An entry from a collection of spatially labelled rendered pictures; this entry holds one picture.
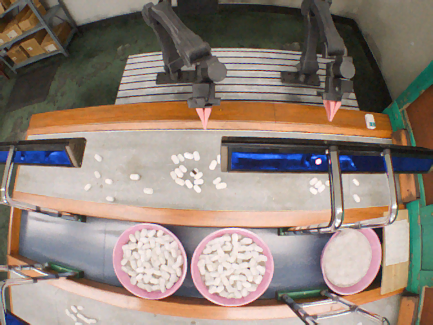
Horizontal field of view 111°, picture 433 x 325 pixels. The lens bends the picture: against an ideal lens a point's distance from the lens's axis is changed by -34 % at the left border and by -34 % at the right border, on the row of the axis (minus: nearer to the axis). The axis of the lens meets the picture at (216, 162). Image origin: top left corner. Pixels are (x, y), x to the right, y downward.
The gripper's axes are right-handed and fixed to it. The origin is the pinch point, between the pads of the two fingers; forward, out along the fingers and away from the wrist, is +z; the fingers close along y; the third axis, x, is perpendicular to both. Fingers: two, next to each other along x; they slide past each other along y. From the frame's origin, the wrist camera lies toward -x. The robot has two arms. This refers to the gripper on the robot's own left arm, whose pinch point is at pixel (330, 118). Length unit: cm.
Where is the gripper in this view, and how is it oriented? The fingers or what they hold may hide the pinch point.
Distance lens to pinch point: 83.9
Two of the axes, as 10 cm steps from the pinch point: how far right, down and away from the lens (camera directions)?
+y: 10.0, 0.2, -0.5
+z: 0.0, 9.3, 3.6
